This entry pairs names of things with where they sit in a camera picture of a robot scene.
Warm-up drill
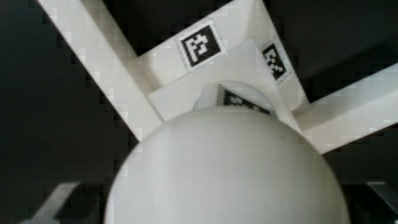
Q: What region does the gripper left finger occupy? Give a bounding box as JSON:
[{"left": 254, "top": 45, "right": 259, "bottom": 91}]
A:
[{"left": 18, "top": 182, "right": 80, "bottom": 224}]

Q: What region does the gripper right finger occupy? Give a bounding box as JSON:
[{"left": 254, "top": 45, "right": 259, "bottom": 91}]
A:
[{"left": 368, "top": 182, "right": 398, "bottom": 224}]

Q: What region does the white lamp bulb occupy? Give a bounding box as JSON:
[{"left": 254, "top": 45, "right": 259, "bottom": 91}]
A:
[{"left": 103, "top": 80, "right": 352, "bottom": 224}]

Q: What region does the white U-shaped fence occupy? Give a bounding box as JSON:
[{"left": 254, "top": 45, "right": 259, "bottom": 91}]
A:
[{"left": 37, "top": 0, "right": 398, "bottom": 153}]

